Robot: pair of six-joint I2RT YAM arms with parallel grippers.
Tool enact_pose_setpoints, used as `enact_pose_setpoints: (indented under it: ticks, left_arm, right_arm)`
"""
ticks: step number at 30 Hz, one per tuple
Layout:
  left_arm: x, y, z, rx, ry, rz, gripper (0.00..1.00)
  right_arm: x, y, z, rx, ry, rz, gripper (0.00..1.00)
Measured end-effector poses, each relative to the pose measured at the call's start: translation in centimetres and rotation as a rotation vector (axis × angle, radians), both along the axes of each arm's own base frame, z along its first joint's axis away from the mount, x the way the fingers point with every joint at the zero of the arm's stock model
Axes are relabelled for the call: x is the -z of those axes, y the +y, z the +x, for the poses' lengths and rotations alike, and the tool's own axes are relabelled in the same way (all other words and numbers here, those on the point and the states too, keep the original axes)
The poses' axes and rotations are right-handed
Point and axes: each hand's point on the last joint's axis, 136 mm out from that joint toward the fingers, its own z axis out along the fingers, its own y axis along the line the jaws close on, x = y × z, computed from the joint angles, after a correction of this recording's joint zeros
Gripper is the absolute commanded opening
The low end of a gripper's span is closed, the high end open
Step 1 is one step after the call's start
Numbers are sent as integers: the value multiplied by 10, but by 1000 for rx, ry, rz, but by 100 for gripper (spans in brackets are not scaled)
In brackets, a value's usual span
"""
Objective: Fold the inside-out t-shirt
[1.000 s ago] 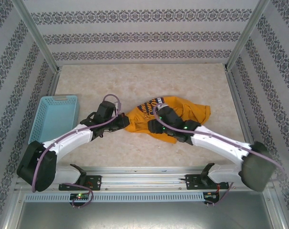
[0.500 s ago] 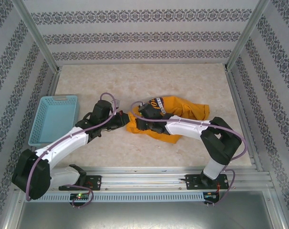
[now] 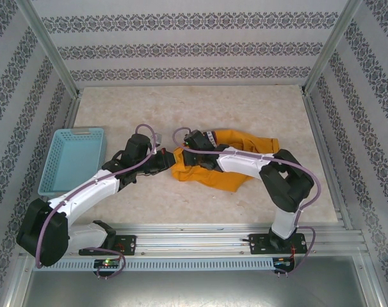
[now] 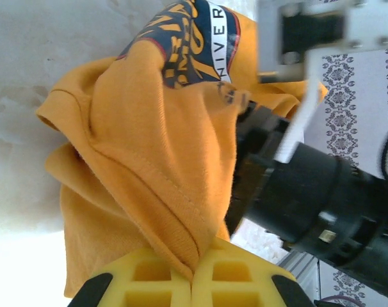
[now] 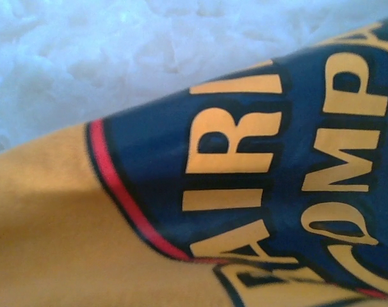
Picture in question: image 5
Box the yellow printed t-shirt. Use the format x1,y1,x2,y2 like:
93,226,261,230
0,17,388,307

